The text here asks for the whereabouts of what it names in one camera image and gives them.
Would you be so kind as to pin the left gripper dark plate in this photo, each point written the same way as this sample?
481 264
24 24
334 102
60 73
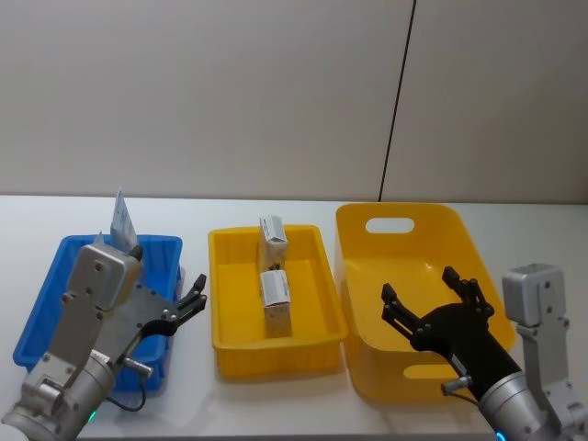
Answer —
138 312

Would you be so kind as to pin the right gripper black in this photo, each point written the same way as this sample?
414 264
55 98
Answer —
459 331

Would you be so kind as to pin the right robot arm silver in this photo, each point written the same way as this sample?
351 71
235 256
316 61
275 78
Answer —
535 298

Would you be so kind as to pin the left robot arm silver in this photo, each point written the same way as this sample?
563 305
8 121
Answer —
78 303

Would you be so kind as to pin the shallow yellow plastic tray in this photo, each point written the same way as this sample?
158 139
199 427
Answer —
239 298

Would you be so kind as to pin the deep yellow plastic basket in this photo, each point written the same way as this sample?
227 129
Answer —
404 257

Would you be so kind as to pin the white carton with blue print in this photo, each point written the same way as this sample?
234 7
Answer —
275 294

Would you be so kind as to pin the white carton with open flap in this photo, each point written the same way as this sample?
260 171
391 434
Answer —
273 243

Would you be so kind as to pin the blue plastic bin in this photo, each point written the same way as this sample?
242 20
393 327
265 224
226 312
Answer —
46 294

